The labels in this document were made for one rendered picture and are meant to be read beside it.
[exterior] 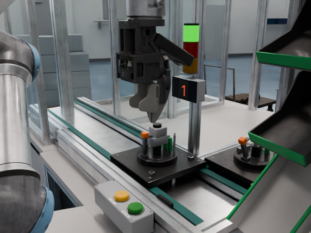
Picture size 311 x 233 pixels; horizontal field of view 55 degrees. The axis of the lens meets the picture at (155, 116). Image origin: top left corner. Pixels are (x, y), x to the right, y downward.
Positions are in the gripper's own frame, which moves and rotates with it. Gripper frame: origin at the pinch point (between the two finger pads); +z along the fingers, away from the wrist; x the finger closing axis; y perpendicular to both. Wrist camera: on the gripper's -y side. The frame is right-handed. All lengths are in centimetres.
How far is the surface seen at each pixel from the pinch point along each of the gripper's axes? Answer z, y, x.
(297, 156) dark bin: 2.2, -10.3, 26.6
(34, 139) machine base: 36, 4, -98
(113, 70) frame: 3, -33, -81
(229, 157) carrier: 25.7, -40.1, -11.8
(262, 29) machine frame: -15, -127, -65
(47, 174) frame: 45, 5, -75
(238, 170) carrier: 25.7, -35.0, -3.8
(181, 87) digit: 1.5, -28.9, -25.0
